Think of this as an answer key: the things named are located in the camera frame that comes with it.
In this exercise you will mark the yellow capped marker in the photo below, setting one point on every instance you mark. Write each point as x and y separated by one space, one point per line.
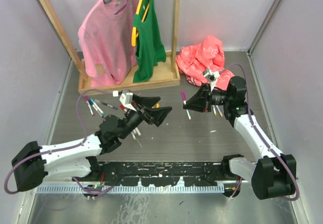
219 110

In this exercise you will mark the pink t-shirt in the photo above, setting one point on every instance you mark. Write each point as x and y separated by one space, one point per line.
105 40

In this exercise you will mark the yellow capped white pen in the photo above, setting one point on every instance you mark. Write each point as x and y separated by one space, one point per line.
214 110

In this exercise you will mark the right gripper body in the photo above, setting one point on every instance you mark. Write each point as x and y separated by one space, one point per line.
217 98

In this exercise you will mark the grey capped white marker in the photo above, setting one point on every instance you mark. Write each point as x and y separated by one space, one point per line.
137 131

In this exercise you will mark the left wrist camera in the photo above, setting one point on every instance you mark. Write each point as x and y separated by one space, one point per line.
126 98

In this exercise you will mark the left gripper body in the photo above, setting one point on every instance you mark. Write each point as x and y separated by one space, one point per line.
138 117

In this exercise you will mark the slotted cable duct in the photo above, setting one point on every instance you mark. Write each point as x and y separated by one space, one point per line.
151 189

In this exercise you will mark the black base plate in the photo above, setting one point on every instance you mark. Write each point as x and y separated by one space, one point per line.
159 174

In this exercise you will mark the coral printed cloth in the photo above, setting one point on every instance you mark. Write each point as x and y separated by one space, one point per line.
194 59

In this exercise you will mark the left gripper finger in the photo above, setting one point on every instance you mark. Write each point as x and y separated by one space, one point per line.
140 102
158 115

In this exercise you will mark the green tank top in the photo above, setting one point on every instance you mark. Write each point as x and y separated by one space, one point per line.
149 47

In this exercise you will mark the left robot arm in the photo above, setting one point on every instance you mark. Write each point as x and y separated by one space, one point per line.
34 163

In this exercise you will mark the dark purple pen at left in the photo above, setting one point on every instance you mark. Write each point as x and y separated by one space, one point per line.
105 104

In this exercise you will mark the wooden clothes rack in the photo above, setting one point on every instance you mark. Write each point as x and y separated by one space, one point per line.
164 75

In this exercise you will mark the yellow hanger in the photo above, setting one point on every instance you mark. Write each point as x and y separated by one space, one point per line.
134 29

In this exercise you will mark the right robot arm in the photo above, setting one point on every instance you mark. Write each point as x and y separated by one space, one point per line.
274 173

